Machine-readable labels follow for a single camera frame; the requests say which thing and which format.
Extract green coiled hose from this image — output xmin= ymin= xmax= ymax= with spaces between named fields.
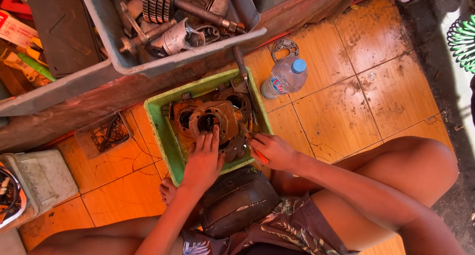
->
xmin=446 ymin=14 xmax=475 ymax=74

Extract dark flat plastic panel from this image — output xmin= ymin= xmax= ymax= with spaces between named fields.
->
xmin=23 ymin=0 xmax=104 ymax=69

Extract person's right leg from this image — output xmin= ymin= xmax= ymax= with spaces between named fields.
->
xmin=270 ymin=136 xmax=461 ymax=253

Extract silver engine piston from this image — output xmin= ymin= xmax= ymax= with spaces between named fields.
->
xmin=150 ymin=18 xmax=206 ymax=57

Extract person's left hand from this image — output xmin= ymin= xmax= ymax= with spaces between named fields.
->
xmin=181 ymin=124 xmax=226 ymax=196

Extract rusty engine cover part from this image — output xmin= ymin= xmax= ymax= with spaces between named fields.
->
xmin=169 ymin=93 xmax=204 ymax=138

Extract flat metal gasket plate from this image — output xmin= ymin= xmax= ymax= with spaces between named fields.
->
xmin=270 ymin=38 xmax=300 ymax=63

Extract white plastic jerrycan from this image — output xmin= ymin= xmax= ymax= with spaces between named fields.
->
xmin=0 ymin=149 xmax=79 ymax=231

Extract grey plastic bin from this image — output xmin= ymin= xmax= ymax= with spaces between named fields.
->
xmin=0 ymin=58 xmax=125 ymax=117

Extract small clear tray with cables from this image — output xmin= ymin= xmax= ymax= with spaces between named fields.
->
xmin=74 ymin=111 xmax=134 ymax=160

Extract person's leg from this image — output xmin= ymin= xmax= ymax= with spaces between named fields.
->
xmin=270 ymin=136 xmax=461 ymax=253
xmin=28 ymin=215 xmax=186 ymax=255

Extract rusty brown workbench ledge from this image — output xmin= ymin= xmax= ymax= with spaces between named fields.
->
xmin=0 ymin=0 xmax=372 ymax=153

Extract clear plastic water bottle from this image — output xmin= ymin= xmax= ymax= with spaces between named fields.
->
xmin=260 ymin=58 xmax=309 ymax=100

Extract person's left foot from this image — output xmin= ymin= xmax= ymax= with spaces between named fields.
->
xmin=158 ymin=178 xmax=179 ymax=206

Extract grey plastic crate of parts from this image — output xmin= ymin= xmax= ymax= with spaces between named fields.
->
xmin=78 ymin=0 xmax=267 ymax=78

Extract person's left leg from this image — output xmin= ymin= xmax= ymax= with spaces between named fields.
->
xmin=28 ymin=215 xmax=186 ymax=255

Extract person's right hand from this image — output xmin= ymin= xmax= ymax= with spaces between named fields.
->
xmin=246 ymin=133 xmax=300 ymax=172

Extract black-handled screwdriver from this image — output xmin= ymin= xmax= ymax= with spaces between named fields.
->
xmin=232 ymin=45 xmax=261 ymax=133

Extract dark round engine casing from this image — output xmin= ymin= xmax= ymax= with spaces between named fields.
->
xmin=213 ymin=86 xmax=253 ymax=123

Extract steel gear cluster shaft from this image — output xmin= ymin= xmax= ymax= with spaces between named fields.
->
xmin=142 ymin=0 xmax=247 ymax=35

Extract orange-handled scraper knife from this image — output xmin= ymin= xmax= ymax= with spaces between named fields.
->
xmin=238 ymin=122 xmax=269 ymax=165

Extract green plastic tray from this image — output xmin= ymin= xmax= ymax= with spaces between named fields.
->
xmin=143 ymin=67 xmax=274 ymax=187

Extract person's floral shorts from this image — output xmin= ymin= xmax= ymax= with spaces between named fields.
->
xmin=181 ymin=192 xmax=360 ymax=255

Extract rusty engine cylinder block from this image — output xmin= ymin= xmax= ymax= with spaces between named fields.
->
xmin=189 ymin=101 xmax=240 ymax=144

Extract heap of colourful tools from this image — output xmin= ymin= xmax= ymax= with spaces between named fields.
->
xmin=0 ymin=0 xmax=57 ymax=89

